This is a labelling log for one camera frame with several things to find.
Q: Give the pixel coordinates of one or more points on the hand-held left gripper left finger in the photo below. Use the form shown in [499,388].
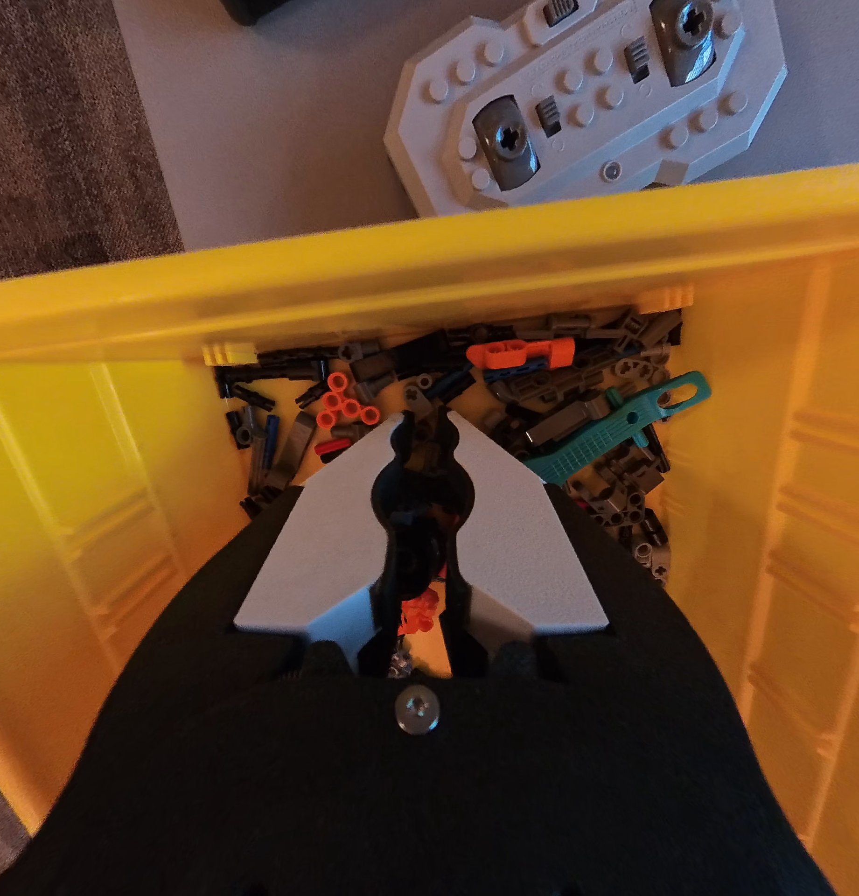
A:
[317,560]

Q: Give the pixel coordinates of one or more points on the pile of toy building parts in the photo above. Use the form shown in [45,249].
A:
[576,364]

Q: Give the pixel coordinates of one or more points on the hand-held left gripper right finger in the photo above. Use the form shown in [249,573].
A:
[527,560]

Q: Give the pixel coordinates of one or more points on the yellow storage bin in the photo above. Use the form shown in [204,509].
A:
[436,266]

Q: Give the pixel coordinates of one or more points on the teal brick separator tool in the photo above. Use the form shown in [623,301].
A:
[597,441]

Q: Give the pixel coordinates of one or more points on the black toy building part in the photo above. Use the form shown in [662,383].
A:
[419,553]

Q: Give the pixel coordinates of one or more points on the grey toy motor block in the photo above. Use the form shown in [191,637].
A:
[583,105]

